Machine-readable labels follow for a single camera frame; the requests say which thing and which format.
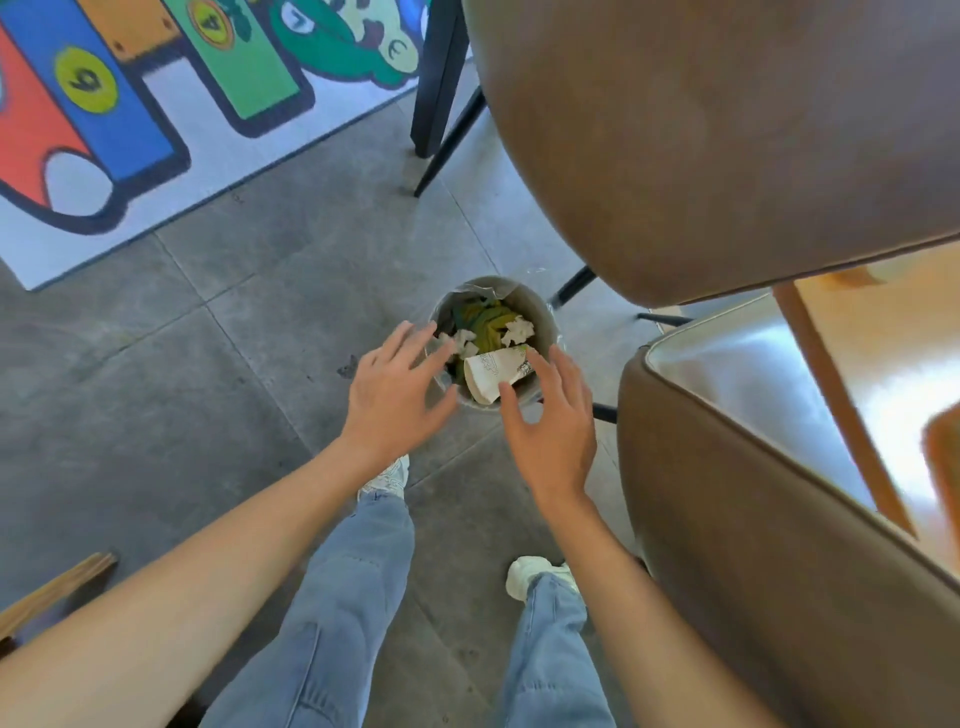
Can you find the person's left hand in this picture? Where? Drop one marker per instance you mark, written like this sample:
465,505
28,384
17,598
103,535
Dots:
390,405

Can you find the person's right hand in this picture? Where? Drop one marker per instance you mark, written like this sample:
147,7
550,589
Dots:
559,442

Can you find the tissue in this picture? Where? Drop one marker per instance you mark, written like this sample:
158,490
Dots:
463,343
517,330

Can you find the crushed white paper cup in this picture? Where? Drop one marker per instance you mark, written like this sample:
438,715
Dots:
487,375

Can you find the person's right forearm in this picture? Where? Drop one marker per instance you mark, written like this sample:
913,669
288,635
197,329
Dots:
660,637

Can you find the person's left forearm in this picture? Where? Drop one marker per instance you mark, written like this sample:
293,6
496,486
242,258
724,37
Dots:
187,600

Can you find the person's left shoe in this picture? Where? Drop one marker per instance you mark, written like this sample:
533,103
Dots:
386,480

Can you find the person's shoe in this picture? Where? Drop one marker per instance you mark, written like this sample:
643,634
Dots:
386,480
532,574

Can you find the person's right shoe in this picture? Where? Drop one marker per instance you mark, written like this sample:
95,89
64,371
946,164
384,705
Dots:
532,574

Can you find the person's blue jeans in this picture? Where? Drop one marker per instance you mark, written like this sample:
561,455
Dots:
345,615

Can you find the green yellow cloth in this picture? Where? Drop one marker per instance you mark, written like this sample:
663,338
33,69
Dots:
487,330

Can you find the grey waste bin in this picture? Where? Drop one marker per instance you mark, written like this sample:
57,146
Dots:
536,307

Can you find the brown wooden slat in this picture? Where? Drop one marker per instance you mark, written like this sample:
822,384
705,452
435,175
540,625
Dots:
52,596

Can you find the colourful number rug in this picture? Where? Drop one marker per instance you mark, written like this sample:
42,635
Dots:
112,112

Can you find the black metal post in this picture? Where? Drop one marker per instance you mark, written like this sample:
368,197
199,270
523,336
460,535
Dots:
439,67

